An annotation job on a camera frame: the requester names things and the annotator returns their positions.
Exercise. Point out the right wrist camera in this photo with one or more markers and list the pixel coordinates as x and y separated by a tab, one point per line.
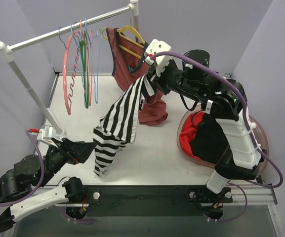
160	62

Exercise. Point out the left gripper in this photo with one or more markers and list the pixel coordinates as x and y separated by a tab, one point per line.
66	149

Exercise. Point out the light blue wire hanger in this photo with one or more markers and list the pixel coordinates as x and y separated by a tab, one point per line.
81	57

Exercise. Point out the pink thick plastic hanger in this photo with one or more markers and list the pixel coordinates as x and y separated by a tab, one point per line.
69	84

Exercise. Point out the light blue thin hanger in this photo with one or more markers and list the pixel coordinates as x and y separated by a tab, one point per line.
94	52

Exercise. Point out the rust red tank top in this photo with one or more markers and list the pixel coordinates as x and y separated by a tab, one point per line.
128	59

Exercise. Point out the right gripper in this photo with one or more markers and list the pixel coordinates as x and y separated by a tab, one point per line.
157	80

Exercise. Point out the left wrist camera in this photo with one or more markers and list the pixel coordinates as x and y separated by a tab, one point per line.
45	135

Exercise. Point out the black garment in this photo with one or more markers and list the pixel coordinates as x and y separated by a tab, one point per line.
210	142

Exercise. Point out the red garment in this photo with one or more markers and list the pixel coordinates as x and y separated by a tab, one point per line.
187	131

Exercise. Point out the white metal clothes rack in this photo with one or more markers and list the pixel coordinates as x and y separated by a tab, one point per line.
7	51

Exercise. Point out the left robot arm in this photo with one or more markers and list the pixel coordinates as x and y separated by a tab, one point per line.
18	185

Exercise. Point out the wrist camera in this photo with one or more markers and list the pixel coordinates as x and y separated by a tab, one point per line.
160	62
45	135

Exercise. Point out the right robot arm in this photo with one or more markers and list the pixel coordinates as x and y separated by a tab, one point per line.
224	100

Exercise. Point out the black white striped tank top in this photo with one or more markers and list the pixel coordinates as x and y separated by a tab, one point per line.
118	127

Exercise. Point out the green plastic hanger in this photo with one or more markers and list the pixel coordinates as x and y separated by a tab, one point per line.
83	55

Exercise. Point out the salmon wire hanger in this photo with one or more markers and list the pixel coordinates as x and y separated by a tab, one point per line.
89	69

